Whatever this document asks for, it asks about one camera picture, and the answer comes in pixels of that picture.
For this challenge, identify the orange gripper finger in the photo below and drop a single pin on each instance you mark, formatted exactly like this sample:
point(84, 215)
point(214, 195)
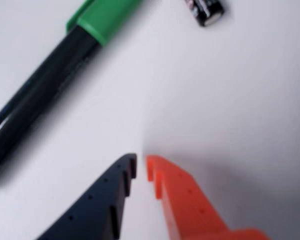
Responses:
point(187, 207)

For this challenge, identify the navy gripper finger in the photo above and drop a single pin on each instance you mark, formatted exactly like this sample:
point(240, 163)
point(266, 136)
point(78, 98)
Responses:
point(97, 207)

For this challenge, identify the black cylindrical battery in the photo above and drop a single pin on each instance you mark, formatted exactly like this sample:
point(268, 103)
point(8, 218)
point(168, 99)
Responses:
point(206, 11)

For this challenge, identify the green capped black marker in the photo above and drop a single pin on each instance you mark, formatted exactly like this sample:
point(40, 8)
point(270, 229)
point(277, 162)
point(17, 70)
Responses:
point(65, 75)

